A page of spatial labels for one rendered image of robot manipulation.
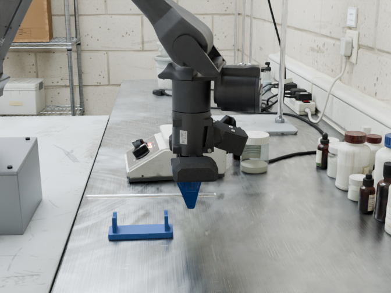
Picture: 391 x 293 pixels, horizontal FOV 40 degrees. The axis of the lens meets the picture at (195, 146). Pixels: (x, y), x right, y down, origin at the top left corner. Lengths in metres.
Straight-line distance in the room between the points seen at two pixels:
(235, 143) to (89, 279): 0.28
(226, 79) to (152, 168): 0.36
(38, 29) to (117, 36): 0.55
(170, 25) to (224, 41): 2.78
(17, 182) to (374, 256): 0.54
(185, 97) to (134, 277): 0.26
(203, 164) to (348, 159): 0.39
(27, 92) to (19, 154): 2.38
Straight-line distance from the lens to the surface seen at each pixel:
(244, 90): 0.75
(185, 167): 0.72
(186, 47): 0.74
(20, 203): 0.88
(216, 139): 0.78
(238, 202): 0.98
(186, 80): 0.76
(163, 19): 0.76
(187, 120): 0.77
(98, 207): 0.97
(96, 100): 3.57
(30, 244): 0.86
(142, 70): 3.52
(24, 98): 3.31
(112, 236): 0.84
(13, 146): 0.96
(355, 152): 1.04
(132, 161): 1.09
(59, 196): 1.03
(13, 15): 0.84
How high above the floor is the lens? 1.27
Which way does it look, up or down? 16 degrees down
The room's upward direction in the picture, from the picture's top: straight up
